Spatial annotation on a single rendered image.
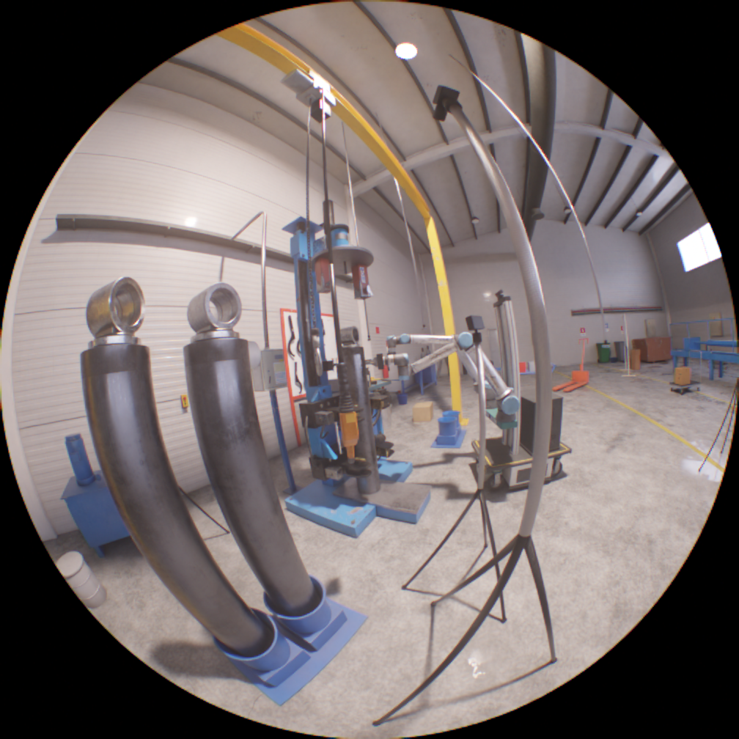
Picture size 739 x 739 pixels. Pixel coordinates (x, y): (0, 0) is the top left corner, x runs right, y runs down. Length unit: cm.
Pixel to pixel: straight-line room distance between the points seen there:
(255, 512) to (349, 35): 638
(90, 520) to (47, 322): 200
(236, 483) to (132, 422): 33
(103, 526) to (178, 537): 201
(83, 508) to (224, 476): 209
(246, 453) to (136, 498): 34
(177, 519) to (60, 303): 298
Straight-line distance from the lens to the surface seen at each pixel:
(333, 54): 603
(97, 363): 61
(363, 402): 189
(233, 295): 77
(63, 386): 321
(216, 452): 69
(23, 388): 343
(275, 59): 273
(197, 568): 78
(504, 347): 241
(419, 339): 226
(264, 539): 84
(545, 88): 543
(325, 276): 193
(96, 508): 261
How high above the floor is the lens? 137
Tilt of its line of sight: 3 degrees down
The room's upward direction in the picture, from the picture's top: 7 degrees counter-clockwise
